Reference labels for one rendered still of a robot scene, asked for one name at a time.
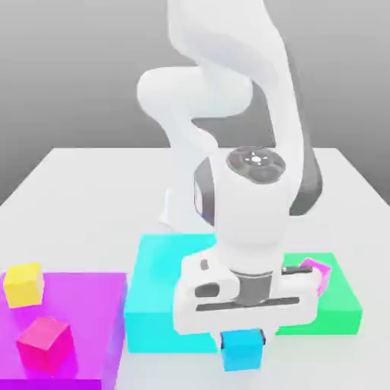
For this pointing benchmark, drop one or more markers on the large cyan box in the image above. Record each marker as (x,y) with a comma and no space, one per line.
(152,289)

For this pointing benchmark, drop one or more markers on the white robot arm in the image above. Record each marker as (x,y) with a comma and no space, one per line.
(243,213)

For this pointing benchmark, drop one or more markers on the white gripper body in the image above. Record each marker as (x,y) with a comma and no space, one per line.
(243,320)

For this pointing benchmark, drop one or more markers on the small pink cube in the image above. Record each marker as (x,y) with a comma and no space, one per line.
(45,344)

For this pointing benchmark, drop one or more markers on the large purple box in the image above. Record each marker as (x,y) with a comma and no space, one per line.
(91,320)

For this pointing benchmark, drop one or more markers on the large green box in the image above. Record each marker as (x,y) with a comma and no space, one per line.
(338,298)

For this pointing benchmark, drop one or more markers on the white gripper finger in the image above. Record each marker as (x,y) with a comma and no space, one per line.
(262,337)
(222,341)

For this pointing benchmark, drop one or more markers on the small magenta cube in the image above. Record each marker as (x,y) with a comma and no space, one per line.
(323,274)

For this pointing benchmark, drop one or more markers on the small yellow cube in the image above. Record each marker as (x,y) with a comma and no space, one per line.
(23,285)

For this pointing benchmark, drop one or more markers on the small blue cube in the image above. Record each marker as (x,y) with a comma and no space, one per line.
(242,350)

